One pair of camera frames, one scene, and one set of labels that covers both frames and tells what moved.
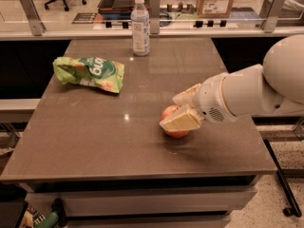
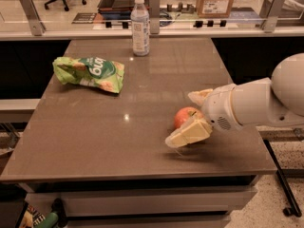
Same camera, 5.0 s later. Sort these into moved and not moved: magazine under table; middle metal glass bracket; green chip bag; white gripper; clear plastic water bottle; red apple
Moved: red apple; white gripper
Not moved: clear plastic water bottle; middle metal glass bracket; green chip bag; magazine under table
